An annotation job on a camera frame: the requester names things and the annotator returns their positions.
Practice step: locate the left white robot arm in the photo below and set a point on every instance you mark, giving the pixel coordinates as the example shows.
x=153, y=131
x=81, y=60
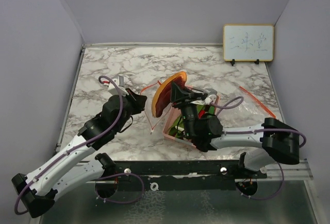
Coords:
x=39, y=190

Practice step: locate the pink plastic basket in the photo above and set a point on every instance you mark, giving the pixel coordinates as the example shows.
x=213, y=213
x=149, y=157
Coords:
x=174, y=129

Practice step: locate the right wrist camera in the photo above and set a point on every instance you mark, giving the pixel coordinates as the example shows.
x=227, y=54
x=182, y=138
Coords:
x=211, y=97

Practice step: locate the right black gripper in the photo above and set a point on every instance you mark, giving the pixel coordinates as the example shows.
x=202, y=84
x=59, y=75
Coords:
x=181, y=95

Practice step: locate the green cucumber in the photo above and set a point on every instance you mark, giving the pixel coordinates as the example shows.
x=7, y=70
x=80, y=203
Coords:
x=205, y=110

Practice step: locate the small framed whiteboard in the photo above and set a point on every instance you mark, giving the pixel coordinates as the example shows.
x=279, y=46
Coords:
x=248, y=43

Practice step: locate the clear orange-zip bag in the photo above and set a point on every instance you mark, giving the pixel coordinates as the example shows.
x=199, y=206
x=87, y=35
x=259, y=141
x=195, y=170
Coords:
x=156, y=124
x=251, y=107

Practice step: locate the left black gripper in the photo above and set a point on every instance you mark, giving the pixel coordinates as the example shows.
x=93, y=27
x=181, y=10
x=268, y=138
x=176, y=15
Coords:
x=138, y=101

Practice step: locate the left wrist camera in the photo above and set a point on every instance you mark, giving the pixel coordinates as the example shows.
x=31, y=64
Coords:
x=114, y=85

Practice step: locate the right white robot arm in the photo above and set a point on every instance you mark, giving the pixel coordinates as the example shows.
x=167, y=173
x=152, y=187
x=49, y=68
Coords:
x=273, y=141

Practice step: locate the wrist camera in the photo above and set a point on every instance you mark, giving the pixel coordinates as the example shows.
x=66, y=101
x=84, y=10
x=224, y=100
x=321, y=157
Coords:
x=114, y=85
x=211, y=97

